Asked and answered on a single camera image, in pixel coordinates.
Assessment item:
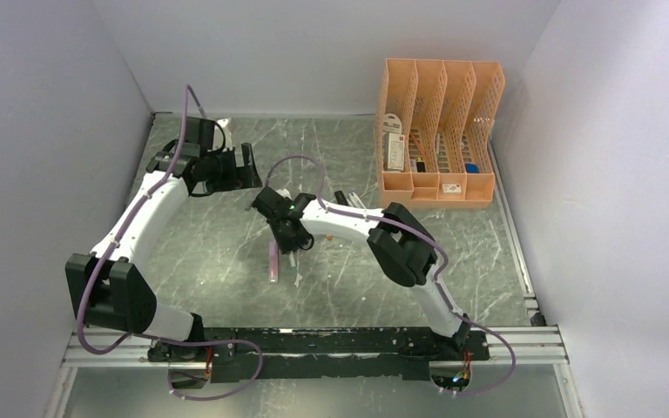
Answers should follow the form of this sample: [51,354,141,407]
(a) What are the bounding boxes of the lavender capped teal marker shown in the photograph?
[288,253,299,273]

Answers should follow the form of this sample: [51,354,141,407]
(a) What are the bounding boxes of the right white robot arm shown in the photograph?
[252,186,471,361]

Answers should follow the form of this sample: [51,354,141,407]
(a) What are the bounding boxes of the orange plastic file organizer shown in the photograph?
[374,58,505,209]

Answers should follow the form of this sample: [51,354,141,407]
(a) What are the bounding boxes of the black orange highlighter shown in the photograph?
[334,190,349,206]

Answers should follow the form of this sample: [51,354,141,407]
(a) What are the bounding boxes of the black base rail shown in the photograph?
[147,327,490,383]

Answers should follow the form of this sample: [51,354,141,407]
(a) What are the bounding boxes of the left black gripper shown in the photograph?
[201,143,262,195]

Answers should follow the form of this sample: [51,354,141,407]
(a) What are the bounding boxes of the blue round item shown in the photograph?
[465,163,480,173]

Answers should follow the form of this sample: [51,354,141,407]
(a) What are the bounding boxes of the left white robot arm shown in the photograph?
[65,118,262,362]

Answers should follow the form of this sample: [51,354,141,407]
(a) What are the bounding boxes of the white packaged item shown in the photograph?
[382,113,406,172]

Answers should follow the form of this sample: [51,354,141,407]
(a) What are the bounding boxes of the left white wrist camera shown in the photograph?
[217,118,234,151]

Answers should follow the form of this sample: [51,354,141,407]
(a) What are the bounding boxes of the pink highlighter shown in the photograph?
[268,240,280,283]

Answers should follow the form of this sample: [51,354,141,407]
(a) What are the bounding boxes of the red capped white marker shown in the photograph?
[349,193,362,208]

